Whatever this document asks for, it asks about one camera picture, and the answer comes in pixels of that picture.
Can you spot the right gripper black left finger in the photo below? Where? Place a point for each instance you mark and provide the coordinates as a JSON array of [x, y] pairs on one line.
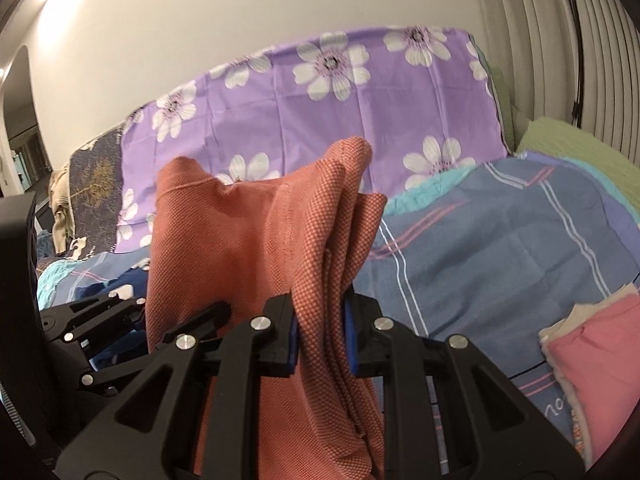
[[190, 409]]

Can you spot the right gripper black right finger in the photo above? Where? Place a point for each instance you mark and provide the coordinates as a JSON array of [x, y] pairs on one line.
[[449, 413]]

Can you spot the coral long-sleeve sweater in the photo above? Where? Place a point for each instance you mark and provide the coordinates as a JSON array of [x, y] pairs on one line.
[[306, 235]]

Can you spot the pink folded clothes stack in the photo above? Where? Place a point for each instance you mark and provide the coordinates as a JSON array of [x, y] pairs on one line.
[[594, 356]]

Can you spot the teal star blanket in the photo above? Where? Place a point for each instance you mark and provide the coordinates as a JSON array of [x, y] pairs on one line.
[[50, 278]]

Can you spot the navy star fleece garment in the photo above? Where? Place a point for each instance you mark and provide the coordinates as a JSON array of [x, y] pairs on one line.
[[124, 339]]

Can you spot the beige cloth bundle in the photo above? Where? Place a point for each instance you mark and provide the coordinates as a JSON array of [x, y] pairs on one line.
[[63, 230]]

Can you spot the dark tree-print pillow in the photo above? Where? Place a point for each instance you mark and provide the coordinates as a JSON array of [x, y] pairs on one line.
[[95, 180]]

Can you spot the blue plaid bed sheet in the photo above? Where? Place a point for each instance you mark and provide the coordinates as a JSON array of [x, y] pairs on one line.
[[504, 253]]

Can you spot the green blanket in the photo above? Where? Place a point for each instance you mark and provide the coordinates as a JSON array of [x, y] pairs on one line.
[[559, 140]]

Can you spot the purple floral pillow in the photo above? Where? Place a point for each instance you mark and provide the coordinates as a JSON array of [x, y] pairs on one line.
[[420, 95]]

